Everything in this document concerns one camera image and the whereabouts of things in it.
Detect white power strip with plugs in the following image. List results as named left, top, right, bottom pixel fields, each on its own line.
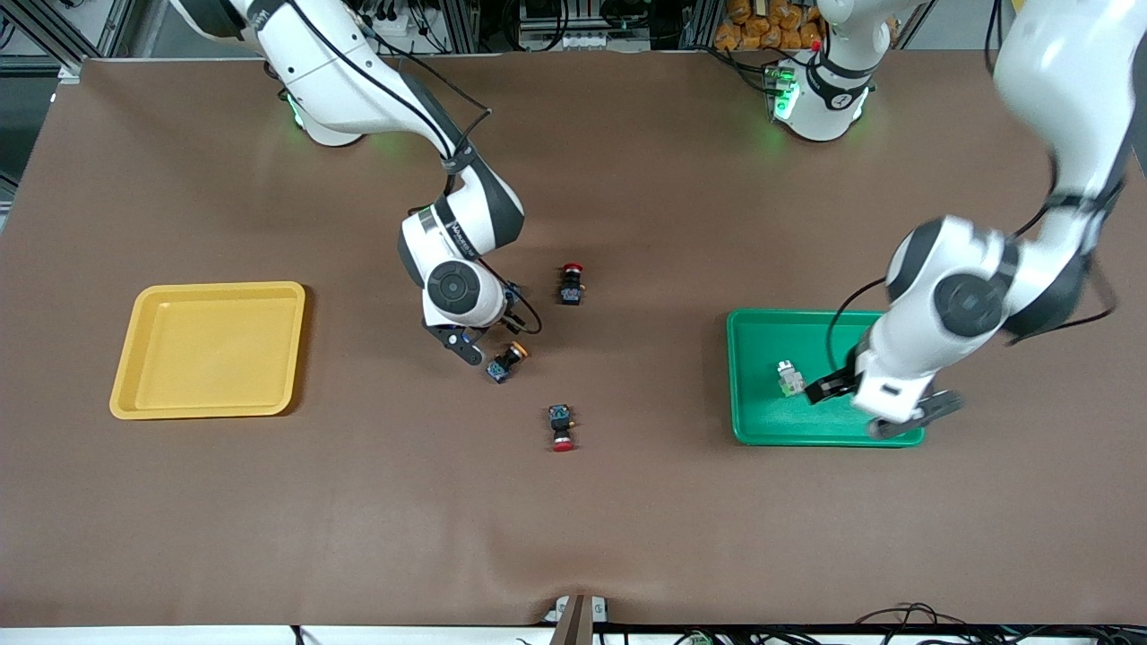
left=358, top=0, right=409, bottom=37

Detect orange snack bag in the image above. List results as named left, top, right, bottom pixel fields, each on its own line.
left=714, top=0, right=824, bottom=52

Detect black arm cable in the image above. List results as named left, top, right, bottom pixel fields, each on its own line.
left=824, top=152, right=1121, bottom=377
left=296, top=0, right=543, bottom=337

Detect green plastic tray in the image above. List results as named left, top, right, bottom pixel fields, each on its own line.
left=726, top=309, right=926, bottom=448

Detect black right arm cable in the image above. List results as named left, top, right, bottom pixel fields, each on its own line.
left=296, top=0, right=543, bottom=337

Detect black cable tangle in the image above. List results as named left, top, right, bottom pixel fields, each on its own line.
left=851, top=603, right=1147, bottom=645

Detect yellow plastic tray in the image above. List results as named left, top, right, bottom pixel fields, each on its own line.
left=109, top=281, right=307, bottom=420

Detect silver aluminium frame profile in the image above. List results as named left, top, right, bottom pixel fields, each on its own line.
left=0, top=0, right=135, bottom=83

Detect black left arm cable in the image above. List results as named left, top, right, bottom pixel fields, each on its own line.
left=824, top=152, right=1121, bottom=377

